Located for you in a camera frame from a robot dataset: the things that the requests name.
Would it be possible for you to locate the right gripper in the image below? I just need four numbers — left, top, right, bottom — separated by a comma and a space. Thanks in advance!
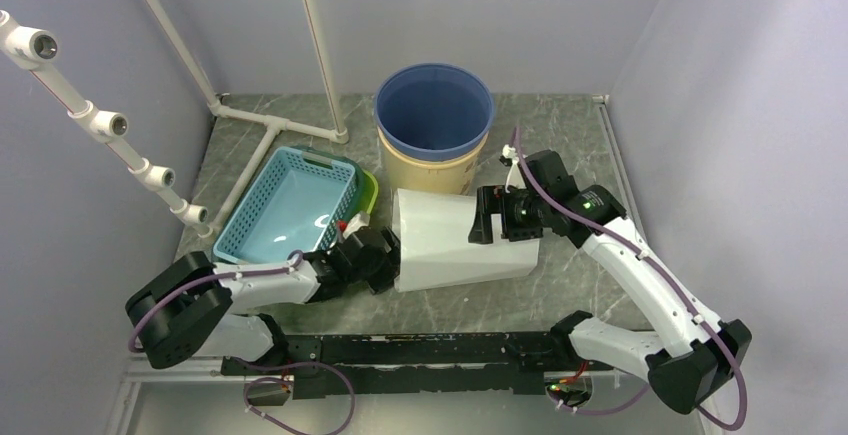
468, 184, 550, 244

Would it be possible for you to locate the white octagonal bin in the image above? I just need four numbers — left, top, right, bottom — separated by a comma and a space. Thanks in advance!
392, 189, 540, 292

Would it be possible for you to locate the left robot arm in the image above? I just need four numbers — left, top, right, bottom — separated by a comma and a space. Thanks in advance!
125, 226, 401, 375

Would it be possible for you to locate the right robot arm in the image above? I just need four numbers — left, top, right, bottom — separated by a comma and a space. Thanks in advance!
468, 145, 752, 429

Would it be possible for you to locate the cream cartoon bucket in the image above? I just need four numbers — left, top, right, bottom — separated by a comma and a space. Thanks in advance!
377, 129, 488, 195

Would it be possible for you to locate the dark green basket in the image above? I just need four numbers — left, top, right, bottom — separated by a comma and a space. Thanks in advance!
293, 145, 366, 222

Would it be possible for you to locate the lime green basket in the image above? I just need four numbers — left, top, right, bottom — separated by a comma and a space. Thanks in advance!
357, 170, 379, 214

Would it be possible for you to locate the blue bucket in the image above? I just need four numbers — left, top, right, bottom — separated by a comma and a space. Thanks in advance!
374, 63, 496, 162

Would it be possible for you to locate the light blue perforated basket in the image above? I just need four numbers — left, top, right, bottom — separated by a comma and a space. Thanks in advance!
212, 147, 355, 264

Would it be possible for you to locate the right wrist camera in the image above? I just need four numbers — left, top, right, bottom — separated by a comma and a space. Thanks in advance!
500, 144, 525, 192

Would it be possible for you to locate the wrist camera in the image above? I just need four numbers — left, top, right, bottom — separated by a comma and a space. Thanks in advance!
500, 144, 525, 192
337, 211, 370, 240

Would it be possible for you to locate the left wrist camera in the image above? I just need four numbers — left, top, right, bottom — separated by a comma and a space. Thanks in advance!
337, 211, 370, 240

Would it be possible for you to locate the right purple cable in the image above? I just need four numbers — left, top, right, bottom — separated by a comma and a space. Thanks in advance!
511, 127, 749, 432

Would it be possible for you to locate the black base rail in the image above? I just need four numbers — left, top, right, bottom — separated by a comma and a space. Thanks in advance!
221, 331, 607, 400

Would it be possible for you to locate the white PVC pipe frame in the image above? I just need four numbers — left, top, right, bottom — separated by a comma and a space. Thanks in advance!
0, 0, 350, 240

